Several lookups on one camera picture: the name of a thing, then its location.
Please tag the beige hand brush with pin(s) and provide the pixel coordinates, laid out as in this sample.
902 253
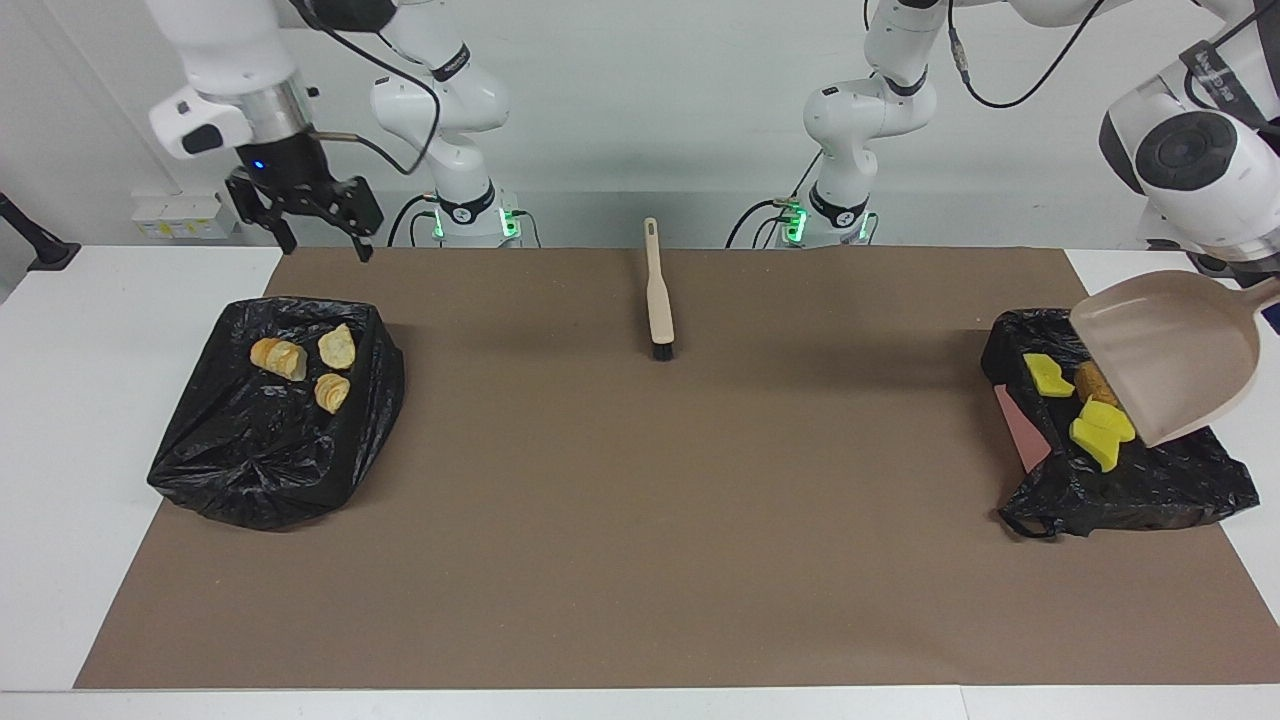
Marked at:
659 300

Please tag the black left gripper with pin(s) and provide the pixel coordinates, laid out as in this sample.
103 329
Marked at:
1235 272

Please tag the black camera stand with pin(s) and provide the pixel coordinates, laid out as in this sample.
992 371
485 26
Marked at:
35 245

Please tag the yellow sponge with green side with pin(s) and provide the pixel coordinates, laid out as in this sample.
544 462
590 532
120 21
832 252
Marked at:
1093 448

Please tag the croissant piece with pale end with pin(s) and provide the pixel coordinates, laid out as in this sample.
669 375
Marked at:
278 358

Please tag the pink bin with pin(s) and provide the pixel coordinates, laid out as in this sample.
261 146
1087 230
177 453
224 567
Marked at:
1025 430

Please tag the yellow notched sponge piece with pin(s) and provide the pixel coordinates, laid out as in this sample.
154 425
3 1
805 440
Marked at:
1048 376

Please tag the yellow wedge sponge piece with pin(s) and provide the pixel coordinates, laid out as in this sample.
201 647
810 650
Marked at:
1107 418

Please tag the black trash bag, tied knot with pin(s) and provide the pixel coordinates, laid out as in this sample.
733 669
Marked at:
250 460

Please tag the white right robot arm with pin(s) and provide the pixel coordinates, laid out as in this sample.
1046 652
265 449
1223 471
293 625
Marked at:
230 40

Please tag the brown peanut toy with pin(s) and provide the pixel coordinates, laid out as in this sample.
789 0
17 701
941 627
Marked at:
1095 385

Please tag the beige plastic dustpan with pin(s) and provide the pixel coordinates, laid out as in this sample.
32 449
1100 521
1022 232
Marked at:
1180 350

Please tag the striped croissant piece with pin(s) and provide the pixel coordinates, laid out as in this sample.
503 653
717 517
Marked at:
332 393

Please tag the brown paper table mat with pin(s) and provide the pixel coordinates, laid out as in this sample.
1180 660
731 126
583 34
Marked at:
700 560

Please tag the black trash bag over pink bin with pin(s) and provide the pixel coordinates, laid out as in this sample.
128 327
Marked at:
1150 490

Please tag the pale bread chunk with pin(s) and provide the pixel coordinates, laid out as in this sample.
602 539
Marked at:
337 347

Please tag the white wall socket box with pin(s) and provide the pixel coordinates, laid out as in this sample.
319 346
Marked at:
185 215

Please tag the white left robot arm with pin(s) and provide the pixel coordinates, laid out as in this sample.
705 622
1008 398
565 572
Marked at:
1210 170

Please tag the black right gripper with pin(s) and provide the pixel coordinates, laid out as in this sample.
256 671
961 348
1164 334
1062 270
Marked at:
285 165

